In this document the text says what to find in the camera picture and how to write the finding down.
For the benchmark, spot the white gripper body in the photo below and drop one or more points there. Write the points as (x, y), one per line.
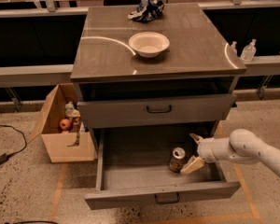
(205, 149)

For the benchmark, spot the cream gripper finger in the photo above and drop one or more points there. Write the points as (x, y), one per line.
(192, 165)
(197, 139)

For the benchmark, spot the orange soda can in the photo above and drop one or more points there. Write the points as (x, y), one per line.
(177, 159)

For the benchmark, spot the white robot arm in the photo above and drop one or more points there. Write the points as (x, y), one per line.
(242, 146)

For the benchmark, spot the closed grey upper drawer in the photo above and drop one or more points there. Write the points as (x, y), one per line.
(155, 111)

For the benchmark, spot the open grey lower drawer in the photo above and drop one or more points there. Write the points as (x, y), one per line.
(133, 168)

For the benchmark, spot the grey drawer cabinet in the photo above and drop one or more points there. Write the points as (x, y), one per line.
(199, 61)

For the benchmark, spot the white bowl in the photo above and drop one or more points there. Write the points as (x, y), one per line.
(149, 44)

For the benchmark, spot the small bottle in box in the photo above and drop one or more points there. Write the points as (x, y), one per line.
(68, 109)

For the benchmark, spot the red apple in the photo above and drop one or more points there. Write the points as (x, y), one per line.
(65, 124)

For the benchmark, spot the crumpled blue white bag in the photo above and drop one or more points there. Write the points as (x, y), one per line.
(147, 10)

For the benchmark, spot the cardboard box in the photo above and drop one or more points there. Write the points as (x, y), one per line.
(62, 147)

